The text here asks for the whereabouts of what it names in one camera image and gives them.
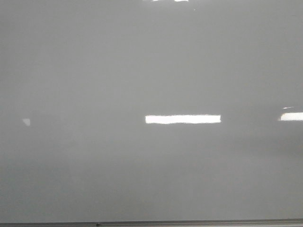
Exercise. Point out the white whiteboard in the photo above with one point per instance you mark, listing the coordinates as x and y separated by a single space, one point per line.
141 110

